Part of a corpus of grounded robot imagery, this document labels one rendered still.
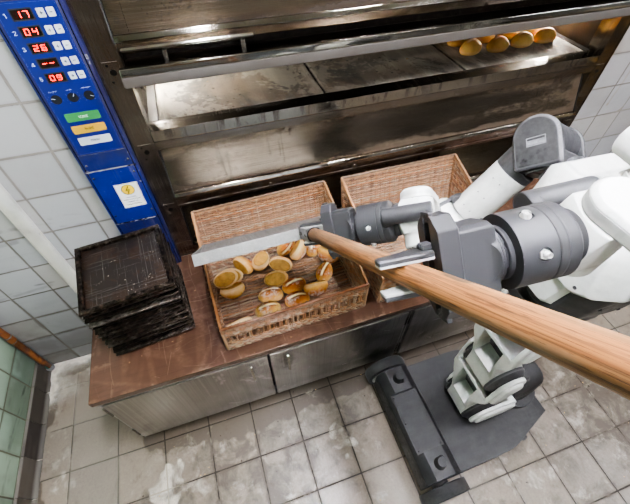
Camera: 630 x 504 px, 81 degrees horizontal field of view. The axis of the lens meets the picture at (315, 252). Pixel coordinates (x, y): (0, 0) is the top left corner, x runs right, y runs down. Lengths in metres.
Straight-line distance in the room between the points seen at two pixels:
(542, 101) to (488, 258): 1.62
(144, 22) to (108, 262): 0.73
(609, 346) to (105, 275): 1.30
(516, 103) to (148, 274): 1.62
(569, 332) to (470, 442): 1.58
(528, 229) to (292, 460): 1.59
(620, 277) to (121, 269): 1.29
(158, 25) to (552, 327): 1.11
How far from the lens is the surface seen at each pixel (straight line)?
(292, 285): 1.45
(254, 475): 1.87
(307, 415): 1.91
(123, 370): 1.51
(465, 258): 0.42
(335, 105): 1.41
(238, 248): 0.89
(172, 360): 1.46
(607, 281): 0.81
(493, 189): 0.97
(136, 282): 1.30
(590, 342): 0.25
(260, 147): 1.42
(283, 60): 1.12
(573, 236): 0.46
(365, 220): 0.76
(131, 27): 1.19
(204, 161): 1.41
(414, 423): 1.75
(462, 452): 1.80
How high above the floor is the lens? 1.84
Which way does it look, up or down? 51 degrees down
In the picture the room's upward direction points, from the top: straight up
